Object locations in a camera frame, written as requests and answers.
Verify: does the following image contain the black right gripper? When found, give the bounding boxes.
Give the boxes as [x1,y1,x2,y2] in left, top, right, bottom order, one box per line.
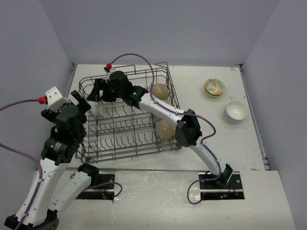
[88,79,125,102]

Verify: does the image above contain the white blue bowl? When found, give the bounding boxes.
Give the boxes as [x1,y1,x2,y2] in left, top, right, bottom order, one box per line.
[91,101,103,118]
[225,101,247,120]
[224,110,244,124]

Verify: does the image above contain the cream floral patterned bowl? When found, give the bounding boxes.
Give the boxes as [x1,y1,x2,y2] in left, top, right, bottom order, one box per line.
[204,78,225,94]

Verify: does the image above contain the yellow green patterned bowl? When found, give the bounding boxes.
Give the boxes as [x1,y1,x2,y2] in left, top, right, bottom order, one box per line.
[205,89,224,98]

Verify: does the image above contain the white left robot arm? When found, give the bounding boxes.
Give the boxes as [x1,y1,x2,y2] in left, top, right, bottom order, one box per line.
[4,87,100,230]

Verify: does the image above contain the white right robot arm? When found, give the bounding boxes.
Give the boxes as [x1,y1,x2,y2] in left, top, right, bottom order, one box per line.
[87,70,233,188]

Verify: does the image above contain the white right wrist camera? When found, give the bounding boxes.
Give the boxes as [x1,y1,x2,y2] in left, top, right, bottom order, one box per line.
[104,67,117,81]

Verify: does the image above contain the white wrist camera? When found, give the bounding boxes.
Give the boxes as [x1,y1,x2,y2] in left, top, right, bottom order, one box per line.
[45,86,70,112]
[104,67,117,81]

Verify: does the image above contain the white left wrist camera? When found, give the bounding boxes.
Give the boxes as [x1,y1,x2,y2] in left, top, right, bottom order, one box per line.
[45,86,70,112]

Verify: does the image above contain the grey wire dish rack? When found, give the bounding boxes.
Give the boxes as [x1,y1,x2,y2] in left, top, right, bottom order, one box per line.
[75,62,182,163]

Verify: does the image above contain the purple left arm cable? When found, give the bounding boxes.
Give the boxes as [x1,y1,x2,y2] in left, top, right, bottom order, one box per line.
[0,96,47,228]

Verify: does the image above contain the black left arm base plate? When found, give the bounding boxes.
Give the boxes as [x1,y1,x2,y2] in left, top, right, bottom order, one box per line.
[76,173,115,201]

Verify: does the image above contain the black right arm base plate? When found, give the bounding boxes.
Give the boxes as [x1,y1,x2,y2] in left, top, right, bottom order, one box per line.
[199,172,245,201]

